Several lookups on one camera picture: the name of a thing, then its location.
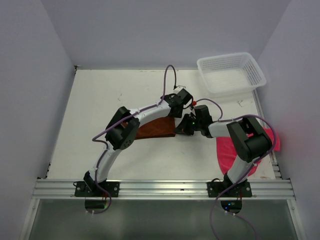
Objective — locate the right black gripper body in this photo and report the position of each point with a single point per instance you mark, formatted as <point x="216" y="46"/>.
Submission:
<point x="198" y="124"/>

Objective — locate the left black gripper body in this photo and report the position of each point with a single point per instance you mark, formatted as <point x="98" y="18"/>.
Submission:
<point x="179" y="114"/>

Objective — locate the brown towel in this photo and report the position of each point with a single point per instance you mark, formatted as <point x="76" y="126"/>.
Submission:
<point x="159" y="128"/>

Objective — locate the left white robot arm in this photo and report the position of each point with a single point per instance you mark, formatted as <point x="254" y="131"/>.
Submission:
<point x="122" y="130"/>

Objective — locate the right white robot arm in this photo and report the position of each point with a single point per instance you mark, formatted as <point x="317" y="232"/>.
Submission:
<point x="250" y="141"/>

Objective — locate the pink towel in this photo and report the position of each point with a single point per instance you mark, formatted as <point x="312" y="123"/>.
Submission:
<point x="226" y="153"/>

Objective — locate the white plastic basket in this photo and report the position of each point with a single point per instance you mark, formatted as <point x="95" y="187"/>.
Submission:
<point x="230" y="74"/>

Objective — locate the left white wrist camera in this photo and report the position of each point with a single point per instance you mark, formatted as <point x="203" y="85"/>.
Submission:
<point x="179" y="88"/>

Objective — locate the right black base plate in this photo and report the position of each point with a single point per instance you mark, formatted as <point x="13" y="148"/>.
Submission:
<point x="214" y="188"/>

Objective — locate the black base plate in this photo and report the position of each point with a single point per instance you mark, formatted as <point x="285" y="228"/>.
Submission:
<point x="82" y="190"/>
<point x="214" y="188"/>

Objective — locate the aluminium mounting rail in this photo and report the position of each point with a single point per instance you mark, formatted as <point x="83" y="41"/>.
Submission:
<point x="63" y="189"/>

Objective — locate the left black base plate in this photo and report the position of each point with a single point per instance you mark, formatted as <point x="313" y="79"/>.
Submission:
<point x="82" y="190"/>

